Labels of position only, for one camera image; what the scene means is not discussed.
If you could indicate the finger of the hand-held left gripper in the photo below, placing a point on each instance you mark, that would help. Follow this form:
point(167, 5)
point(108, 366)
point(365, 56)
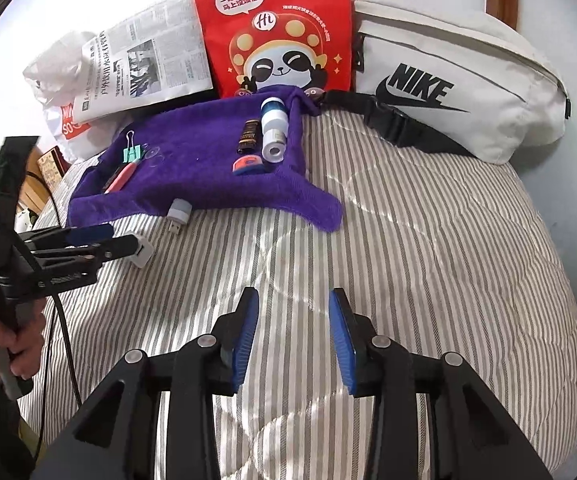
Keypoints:
point(91, 233)
point(116, 247)

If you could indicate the clear suction cup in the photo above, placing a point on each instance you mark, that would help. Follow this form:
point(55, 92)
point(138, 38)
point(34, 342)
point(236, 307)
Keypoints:
point(154, 154)

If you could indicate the brown patterned box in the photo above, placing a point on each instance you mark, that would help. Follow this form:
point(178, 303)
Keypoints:
point(48, 162)

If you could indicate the white patterned cloth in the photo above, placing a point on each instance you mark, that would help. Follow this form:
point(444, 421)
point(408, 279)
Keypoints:
point(26, 220)

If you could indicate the black gold pen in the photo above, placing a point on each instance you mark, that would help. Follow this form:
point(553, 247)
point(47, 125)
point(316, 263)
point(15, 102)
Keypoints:
point(248, 137)

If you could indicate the striped bed quilt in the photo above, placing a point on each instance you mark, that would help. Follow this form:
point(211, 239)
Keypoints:
point(418, 260)

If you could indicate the pink utility knife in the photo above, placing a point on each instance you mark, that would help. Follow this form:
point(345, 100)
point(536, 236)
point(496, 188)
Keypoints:
point(123, 175)

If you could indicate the purple towel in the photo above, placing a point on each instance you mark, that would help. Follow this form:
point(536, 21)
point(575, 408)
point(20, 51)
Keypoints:
point(198, 160)

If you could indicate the wooden headboard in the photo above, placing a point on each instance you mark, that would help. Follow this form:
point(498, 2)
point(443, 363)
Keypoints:
point(38, 200)

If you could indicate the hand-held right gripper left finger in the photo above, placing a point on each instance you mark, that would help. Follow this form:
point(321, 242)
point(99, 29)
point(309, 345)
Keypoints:
point(246, 340)

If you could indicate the white waist bag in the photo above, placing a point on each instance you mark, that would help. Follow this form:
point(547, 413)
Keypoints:
point(493, 60)

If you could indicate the green binder clip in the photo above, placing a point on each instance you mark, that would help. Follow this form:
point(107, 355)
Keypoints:
point(133, 154)

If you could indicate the orange blue tape measure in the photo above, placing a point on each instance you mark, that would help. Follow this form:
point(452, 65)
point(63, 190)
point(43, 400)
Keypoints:
point(248, 166)

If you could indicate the newspaper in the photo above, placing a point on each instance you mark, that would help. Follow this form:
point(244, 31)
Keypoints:
point(168, 60)

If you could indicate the red paper bag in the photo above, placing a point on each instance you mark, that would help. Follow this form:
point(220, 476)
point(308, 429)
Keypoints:
point(218, 35)

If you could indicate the blue white bottle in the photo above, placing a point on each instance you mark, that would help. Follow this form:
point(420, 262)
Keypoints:
point(274, 120)

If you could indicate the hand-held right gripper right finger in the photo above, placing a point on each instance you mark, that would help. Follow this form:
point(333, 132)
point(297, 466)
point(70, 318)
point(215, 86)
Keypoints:
point(343, 340)

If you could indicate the white plastic bag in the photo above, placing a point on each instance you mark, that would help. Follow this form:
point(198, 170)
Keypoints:
point(53, 70)

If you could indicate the white charger plug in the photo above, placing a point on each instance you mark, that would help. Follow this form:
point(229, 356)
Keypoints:
point(143, 255)

